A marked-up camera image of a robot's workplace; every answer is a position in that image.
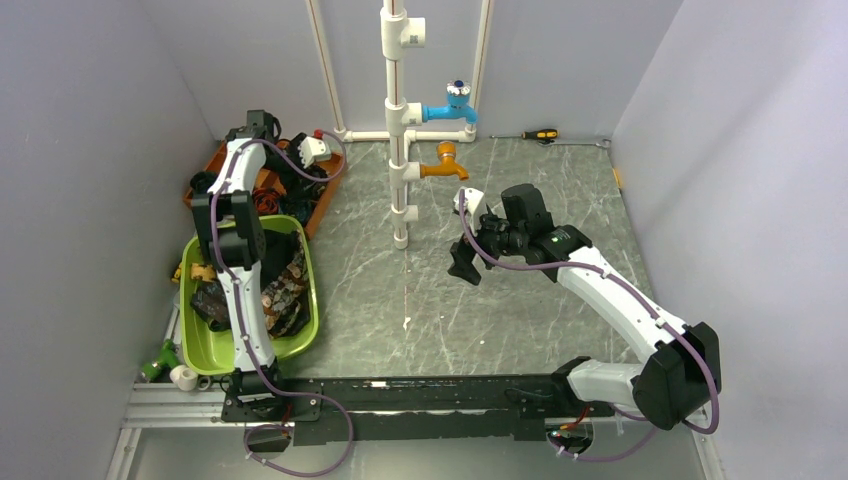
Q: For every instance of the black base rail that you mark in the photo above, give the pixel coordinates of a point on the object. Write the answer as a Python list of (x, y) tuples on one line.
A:
[(319, 410)]

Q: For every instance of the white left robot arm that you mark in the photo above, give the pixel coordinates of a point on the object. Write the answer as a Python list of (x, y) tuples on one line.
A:
[(232, 240)]

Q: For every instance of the yellow black screwdriver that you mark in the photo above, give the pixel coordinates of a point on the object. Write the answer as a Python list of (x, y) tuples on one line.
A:
[(545, 135)]

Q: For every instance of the white PVC pipe assembly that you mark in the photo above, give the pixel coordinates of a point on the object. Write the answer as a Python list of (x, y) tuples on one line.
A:
[(399, 33)]

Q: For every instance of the dark green rolled tie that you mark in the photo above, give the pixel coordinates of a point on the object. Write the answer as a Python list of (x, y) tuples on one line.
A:
[(200, 182)]

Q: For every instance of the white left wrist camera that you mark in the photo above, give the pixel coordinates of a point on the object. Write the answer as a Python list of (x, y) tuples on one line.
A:
[(311, 149)]

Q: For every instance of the green plastic basin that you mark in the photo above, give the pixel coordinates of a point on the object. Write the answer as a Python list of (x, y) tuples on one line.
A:
[(212, 353)]

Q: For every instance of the green plastic faucet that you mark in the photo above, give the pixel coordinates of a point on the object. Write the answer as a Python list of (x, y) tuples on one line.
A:
[(165, 359)]

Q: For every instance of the yellow black tool handle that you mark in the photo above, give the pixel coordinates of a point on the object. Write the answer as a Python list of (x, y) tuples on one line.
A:
[(178, 273)]

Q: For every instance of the teal black rolled tie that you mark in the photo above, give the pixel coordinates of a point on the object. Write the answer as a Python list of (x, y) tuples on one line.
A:
[(301, 204)]

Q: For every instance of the orange plastic faucet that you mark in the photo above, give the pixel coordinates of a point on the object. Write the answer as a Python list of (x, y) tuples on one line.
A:
[(446, 152)]

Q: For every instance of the blue plastic faucet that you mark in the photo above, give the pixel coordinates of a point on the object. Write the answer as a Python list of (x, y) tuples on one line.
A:
[(458, 96)]

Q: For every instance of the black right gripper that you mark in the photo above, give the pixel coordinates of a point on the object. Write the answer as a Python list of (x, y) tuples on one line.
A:
[(463, 254)]

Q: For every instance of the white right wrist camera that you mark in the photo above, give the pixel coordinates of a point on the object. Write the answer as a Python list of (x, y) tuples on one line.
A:
[(469, 201)]

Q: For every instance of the silver wrench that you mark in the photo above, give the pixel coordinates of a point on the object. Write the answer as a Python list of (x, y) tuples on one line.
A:
[(602, 143)]

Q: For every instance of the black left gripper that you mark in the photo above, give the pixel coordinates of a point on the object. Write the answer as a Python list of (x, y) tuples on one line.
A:
[(301, 190)]

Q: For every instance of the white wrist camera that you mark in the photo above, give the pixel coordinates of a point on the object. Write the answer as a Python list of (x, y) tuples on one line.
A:
[(469, 201), (311, 149)]

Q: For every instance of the red black rolled tie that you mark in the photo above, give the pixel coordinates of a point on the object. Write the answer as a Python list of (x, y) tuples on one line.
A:
[(266, 201)]

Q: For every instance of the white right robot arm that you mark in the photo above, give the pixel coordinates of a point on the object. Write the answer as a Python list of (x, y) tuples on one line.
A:
[(676, 378)]

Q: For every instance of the pile of floral ties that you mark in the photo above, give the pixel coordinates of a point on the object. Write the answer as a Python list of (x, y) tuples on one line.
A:
[(285, 282)]

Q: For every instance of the aluminium frame rail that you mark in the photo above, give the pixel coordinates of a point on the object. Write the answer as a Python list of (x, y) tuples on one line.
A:
[(161, 405)]

